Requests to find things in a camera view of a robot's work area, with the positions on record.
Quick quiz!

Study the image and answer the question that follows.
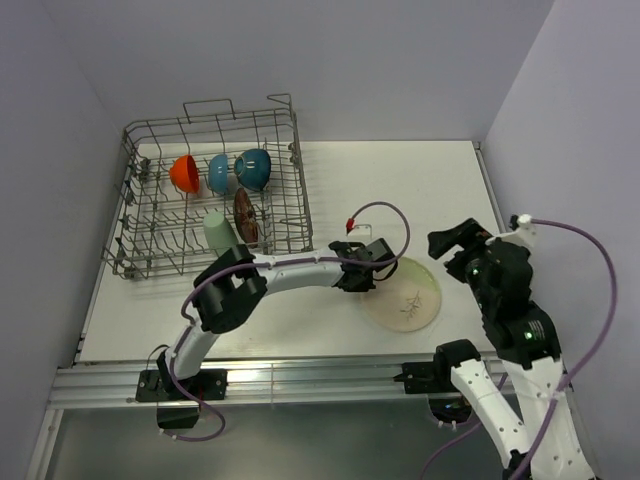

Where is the orange bowl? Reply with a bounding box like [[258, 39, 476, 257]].
[[169, 154, 200, 194]]

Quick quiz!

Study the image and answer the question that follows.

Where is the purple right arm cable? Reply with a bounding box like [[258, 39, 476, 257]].
[[417, 217, 619, 480]]

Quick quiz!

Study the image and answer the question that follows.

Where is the light blue bowl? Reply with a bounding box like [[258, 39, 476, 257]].
[[207, 153, 229, 195]]

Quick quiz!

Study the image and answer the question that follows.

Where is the red floral plate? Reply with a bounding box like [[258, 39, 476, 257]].
[[233, 187, 260, 248]]

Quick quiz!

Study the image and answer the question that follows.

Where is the grey wire dish rack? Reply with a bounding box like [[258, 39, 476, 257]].
[[101, 93, 313, 280]]

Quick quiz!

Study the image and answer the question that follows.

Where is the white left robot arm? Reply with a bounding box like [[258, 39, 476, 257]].
[[157, 238, 398, 399]]

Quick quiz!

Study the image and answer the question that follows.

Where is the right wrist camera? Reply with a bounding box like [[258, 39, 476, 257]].
[[485, 214, 537, 251]]

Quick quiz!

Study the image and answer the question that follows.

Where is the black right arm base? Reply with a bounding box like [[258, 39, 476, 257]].
[[393, 339, 481, 395]]

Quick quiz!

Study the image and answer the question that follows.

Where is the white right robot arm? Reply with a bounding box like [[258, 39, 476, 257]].
[[427, 215, 596, 479]]

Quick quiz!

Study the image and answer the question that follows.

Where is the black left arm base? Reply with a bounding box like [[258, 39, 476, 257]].
[[134, 367, 231, 431]]

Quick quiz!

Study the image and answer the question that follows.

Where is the green cup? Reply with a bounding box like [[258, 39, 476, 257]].
[[203, 211, 239, 256]]

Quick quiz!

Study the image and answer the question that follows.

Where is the beige round plate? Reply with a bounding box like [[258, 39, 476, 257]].
[[360, 257, 442, 333]]

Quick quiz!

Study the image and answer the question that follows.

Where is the dark blue bowl beige inside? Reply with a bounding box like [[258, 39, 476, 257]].
[[234, 148, 271, 191]]

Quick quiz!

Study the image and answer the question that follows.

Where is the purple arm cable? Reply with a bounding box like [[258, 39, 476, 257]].
[[417, 217, 619, 480], [167, 201, 412, 401]]

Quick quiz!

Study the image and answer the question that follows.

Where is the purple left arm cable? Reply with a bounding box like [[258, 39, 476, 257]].
[[167, 201, 412, 401]]

